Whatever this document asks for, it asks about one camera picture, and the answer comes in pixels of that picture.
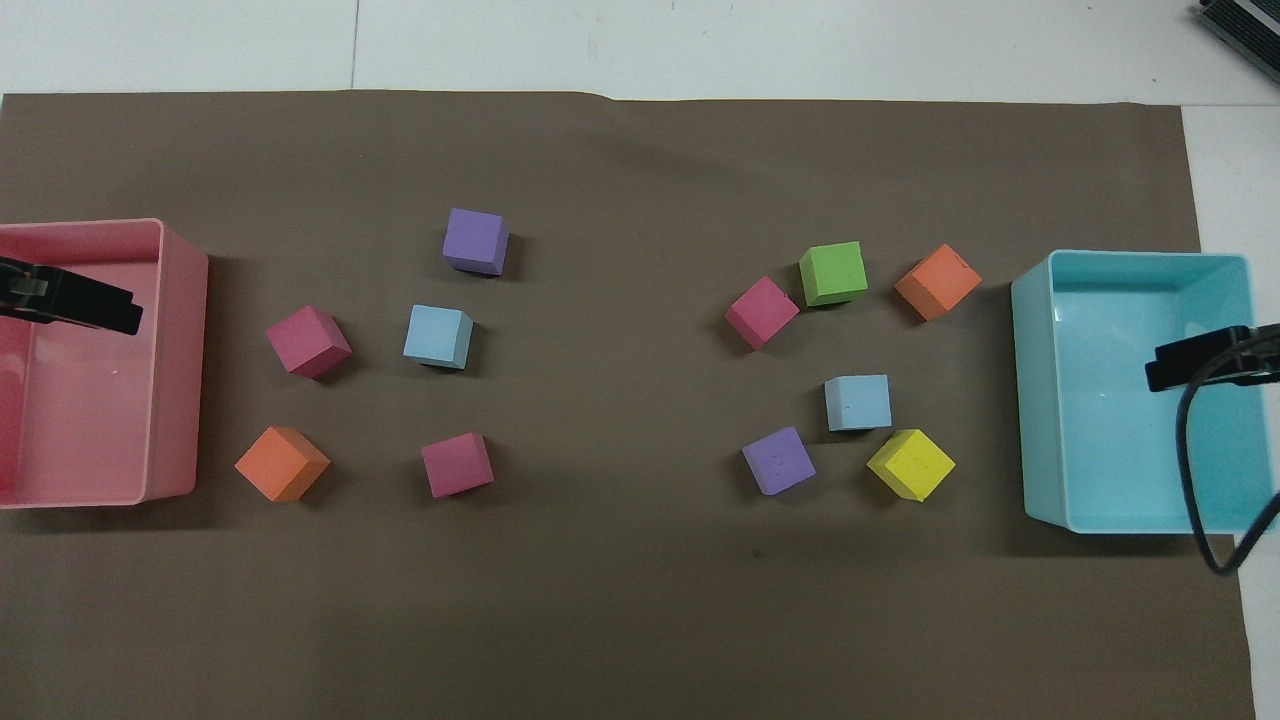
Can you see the magenta foam block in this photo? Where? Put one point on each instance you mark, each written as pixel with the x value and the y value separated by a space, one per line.
pixel 306 340
pixel 456 465
pixel 761 311

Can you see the purple foam block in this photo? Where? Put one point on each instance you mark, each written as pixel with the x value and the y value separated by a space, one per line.
pixel 778 460
pixel 474 238

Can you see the light blue foam block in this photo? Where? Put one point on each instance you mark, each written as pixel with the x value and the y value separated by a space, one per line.
pixel 858 402
pixel 434 335

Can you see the green foam block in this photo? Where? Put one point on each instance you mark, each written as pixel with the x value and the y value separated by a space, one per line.
pixel 832 272

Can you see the yellow foam block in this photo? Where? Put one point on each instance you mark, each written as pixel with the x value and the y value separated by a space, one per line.
pixel 911 463

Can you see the orange foam block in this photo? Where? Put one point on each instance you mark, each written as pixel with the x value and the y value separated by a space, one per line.
pixel 937 279
pixel 278 462

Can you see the light blue plastic bin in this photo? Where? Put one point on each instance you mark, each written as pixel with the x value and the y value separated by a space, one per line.
pixel 1100 450

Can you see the pink plastic bin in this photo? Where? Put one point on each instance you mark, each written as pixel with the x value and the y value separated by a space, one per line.
pixel 100 420

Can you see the dark ribbed device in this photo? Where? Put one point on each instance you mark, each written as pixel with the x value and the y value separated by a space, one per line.
pixel 1248 22

